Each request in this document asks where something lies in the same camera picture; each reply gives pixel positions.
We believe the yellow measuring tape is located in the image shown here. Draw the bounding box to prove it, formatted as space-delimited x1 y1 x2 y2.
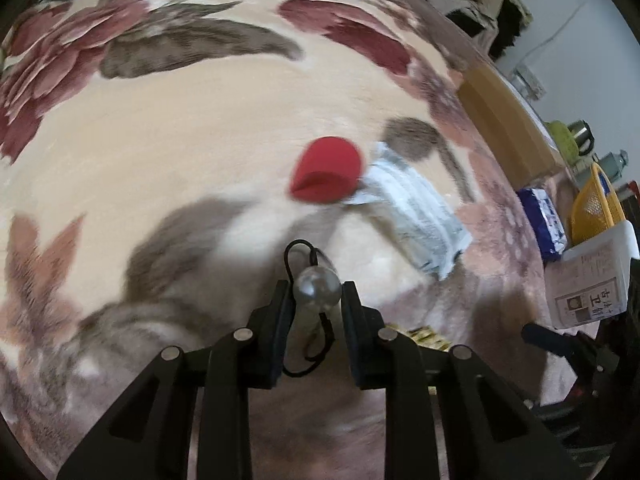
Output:
388 324 451 352

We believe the black hair tie with pearl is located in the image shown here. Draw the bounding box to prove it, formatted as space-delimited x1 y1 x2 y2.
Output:
278 237 344 378

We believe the clear white sachet packet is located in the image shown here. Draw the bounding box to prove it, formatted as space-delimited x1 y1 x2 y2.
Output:
343 142 473 281

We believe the red makeup sponge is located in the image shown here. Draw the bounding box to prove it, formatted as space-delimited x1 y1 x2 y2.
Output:
288 136 363 204

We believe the white lidded canister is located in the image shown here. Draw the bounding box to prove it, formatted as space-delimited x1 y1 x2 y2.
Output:
544 220 639 330

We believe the dark blue tissue pack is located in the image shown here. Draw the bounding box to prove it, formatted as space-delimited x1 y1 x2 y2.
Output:
516 188 568 262

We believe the orange plastic basket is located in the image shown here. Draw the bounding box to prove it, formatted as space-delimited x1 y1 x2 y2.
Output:
570 162 626 245

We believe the grey green thermos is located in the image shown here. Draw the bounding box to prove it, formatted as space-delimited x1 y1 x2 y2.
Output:
575 150 629 188

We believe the green mesh food cover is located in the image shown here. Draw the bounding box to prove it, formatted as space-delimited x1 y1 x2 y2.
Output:
546 120 580 165

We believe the cardboard box with label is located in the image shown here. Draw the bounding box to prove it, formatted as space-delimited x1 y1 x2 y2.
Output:
458 64 566 190

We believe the steel electric kettle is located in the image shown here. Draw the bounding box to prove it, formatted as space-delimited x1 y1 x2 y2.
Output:
568 120 594 157

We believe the floral plush blanket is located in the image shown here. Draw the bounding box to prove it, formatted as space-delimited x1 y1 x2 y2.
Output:
1 0 575 478

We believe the pile of clothes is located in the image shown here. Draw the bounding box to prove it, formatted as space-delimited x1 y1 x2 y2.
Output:
426 0 534 61

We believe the wall power strip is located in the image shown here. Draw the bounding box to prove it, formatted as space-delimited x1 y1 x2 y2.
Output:
510 64 546 101

